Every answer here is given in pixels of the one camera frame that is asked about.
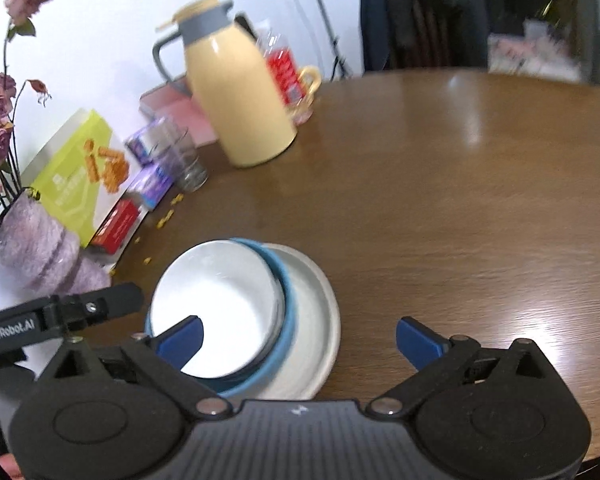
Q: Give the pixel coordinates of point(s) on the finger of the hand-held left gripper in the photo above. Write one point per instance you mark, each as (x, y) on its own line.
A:
(115, 300)

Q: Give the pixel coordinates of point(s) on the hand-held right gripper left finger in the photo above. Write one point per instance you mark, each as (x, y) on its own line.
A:
(182, 342)

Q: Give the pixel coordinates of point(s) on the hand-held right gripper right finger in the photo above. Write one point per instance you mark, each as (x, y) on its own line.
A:
(417, 342)

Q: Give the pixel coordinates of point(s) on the white bowl with black rim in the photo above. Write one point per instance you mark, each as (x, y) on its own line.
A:
(230, 300)

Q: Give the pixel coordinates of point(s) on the cream plate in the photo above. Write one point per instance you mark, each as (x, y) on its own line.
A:
(315, 320)

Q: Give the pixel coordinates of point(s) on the blue bowl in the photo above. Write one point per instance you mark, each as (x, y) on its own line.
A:
(291, 310)

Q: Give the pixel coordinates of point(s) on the person's left hand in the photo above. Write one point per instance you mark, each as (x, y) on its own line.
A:
(11, 467)

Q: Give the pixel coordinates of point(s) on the red box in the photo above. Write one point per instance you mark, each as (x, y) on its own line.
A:
(117, 225)

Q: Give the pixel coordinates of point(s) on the scattered yellow crumbs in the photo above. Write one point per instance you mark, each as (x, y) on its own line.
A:
(167, 220)

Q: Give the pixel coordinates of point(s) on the purple tissue pack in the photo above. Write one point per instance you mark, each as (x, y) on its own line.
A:
(152, 187)
(137, 142)

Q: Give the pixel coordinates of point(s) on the green snack box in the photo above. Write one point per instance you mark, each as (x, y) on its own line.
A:
(75, 180)

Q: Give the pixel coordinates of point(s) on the clear drinking glass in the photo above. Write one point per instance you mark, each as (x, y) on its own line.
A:
(190, 170)

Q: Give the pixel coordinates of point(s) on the pink box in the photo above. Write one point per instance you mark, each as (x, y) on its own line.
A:
(190, 115)

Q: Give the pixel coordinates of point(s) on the yellow thermos jug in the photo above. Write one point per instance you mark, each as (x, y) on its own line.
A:
(235, 100)

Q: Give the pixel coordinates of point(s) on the yellow bear mug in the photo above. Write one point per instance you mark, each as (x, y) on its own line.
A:
(319, 82)

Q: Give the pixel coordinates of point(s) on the red label water bottle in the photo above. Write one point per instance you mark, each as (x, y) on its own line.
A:
(282, 67)

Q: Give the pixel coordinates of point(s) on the pink cloth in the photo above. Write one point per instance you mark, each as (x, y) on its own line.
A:
(530, 57)

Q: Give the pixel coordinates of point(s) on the dark blue jacket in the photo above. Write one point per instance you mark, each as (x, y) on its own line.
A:
(375, 30)

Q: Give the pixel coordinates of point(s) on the black jacket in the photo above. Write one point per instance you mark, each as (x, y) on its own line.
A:
(460, 10)

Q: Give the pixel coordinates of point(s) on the black tripod stand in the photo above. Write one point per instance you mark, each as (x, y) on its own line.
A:
(325, 10)

